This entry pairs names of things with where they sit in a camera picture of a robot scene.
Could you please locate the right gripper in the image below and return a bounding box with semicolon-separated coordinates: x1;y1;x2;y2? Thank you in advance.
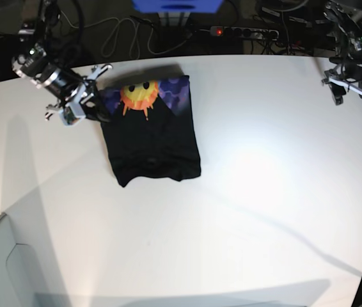
43;64;113;123

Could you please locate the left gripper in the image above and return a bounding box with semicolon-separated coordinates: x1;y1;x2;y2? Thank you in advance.
322;63;362;106

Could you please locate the black T-shirt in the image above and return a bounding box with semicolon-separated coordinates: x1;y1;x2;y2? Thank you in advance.
100;65;201;187

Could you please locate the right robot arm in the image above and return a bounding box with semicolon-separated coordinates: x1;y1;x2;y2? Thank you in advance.
12;1;338;126

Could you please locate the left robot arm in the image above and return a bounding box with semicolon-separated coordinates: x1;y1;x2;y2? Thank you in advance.
322;1;362;106

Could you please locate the blue box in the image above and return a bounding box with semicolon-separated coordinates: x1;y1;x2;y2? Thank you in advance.
132;0;223;13

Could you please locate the grey power strip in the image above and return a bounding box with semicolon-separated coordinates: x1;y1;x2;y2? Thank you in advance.
209;26;279;41

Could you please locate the grey looped cable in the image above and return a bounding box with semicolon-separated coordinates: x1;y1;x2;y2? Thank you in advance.
59;9;194;59

